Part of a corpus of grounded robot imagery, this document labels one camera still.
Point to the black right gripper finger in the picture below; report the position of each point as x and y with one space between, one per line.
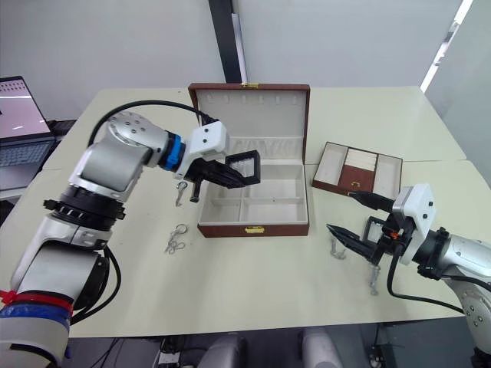
353 241
372 200

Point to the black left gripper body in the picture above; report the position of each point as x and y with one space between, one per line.
197 170

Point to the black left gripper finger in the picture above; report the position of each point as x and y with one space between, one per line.
228 182
228 171

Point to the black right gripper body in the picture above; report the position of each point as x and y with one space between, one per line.
391 237

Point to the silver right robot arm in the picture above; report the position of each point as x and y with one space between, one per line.
468 249

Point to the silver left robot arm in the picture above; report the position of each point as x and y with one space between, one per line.
107 165

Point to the brown jewelry box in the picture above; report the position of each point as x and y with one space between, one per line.
253 153

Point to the brown jewelry tray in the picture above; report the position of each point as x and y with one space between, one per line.
356 168

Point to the grey rounded shape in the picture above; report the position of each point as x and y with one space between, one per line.
222 352
320 350

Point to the black background pillar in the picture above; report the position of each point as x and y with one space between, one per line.
224 38

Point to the grey laptop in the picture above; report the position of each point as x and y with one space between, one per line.
19 145

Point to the red tape band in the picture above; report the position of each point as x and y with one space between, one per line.
42 299

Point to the blue tape band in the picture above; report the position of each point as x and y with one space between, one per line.
34 314

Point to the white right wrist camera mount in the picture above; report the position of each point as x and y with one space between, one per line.
416 214

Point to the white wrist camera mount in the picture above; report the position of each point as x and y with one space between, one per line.
209 138
416 214

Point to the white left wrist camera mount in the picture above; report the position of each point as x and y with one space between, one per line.
209 138

